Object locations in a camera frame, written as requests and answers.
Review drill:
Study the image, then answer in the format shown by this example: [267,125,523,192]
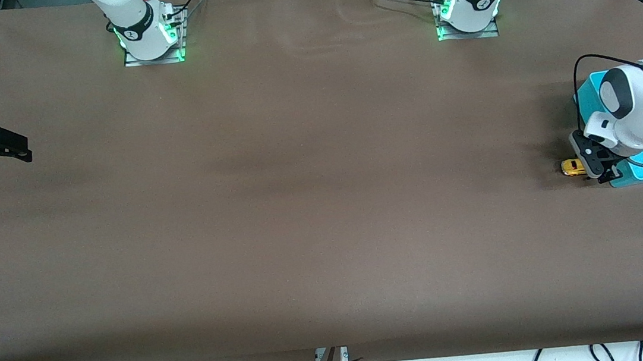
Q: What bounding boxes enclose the yellow beetle toy car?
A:
[560,157,588,178]

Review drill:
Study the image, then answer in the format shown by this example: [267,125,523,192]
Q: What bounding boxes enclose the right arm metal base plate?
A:
[118,2,190,69]

